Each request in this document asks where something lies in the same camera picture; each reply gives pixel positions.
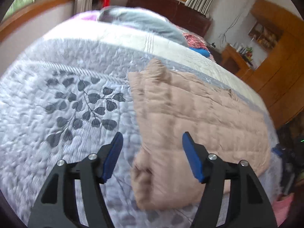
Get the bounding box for blue cloth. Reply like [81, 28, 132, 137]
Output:
[189, 47, 211, 58]

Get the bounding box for large wooden framed window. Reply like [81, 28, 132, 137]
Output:
[0, 0, 78, 32]

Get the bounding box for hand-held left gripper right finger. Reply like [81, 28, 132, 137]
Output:
[182, 132, 278, 228]

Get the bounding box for grey pillow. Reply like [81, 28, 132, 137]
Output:
[98, 6, 188, 47]

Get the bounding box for purple bed sheet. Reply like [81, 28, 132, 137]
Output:
[70, 10, 101, 23]

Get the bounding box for wooden desk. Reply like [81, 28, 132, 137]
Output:
[221, 43, 256, 77]

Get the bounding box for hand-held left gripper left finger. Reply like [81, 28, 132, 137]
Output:
[28, 132, 124, 228]

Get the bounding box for grey patterned quilted bedspread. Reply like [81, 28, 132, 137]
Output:
[0, 17, 284, 228]

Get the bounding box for beige quilted coat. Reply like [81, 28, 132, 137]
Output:
[128, 58, 272, 211]

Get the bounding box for pink cloth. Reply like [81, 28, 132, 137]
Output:
[272, 193, 296, 228]

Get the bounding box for dark wooden headboard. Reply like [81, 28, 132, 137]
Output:
[126, 0, 212, 38]

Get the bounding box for red plaid cloth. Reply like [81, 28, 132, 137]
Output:
[182, 32, 210, 53]

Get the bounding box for dark nightstand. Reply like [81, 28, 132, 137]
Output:
[208, 44, 223, 63]

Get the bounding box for wooden wardrobe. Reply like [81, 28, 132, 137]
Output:
[241, 0, 304, 130]

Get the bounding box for wooden wall shelf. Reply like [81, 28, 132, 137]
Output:
[248, 21, 284, 51]

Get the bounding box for hanging wall cables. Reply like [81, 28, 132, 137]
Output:
[218, 15, 241, 44]

